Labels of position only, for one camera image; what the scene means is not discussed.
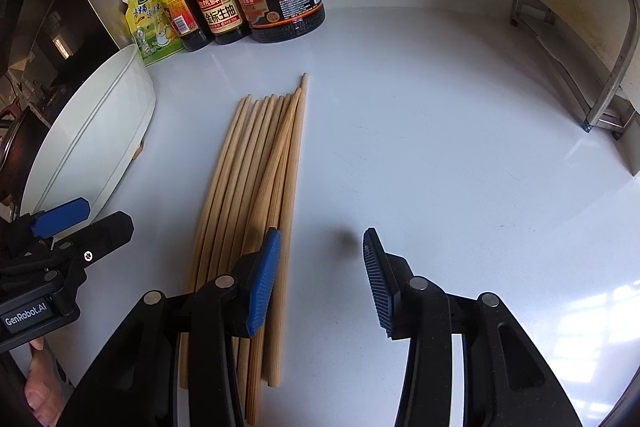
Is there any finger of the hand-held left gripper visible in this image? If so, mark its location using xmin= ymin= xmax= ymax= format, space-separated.
xmin=0 ymin=198 xmax=92 ymax=248
xmin=55 ymin=211 xmax=135 ymax=278

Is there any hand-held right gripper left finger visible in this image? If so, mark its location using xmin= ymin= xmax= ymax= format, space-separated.
xmin=57 ymin=227 xmax=283 ymax=427

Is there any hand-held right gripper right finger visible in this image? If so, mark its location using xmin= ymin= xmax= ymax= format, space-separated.
xmin=362 ymin=227 xmax=583 ymax=427

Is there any white oval bowl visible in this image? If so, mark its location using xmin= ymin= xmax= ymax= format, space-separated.
xmin=20 ymin=43 xmax=157 ymax=230

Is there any pile of wooden chopsticks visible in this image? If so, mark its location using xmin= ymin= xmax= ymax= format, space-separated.
xmin=179 ymin=73 xmax=310 ymax=427

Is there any person's left hand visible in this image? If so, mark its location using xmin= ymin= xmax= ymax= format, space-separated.
xmin=22 ymin=341 xmax=76 ymax=427

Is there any yellow seasoning pouch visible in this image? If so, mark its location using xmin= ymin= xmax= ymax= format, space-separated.
xmin=121 ymin=0 xmax=185 ymax=68

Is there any metal cutting board rack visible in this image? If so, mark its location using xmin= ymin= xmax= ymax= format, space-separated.
xmin=510 ymin=0 xmax=640 ymax=140

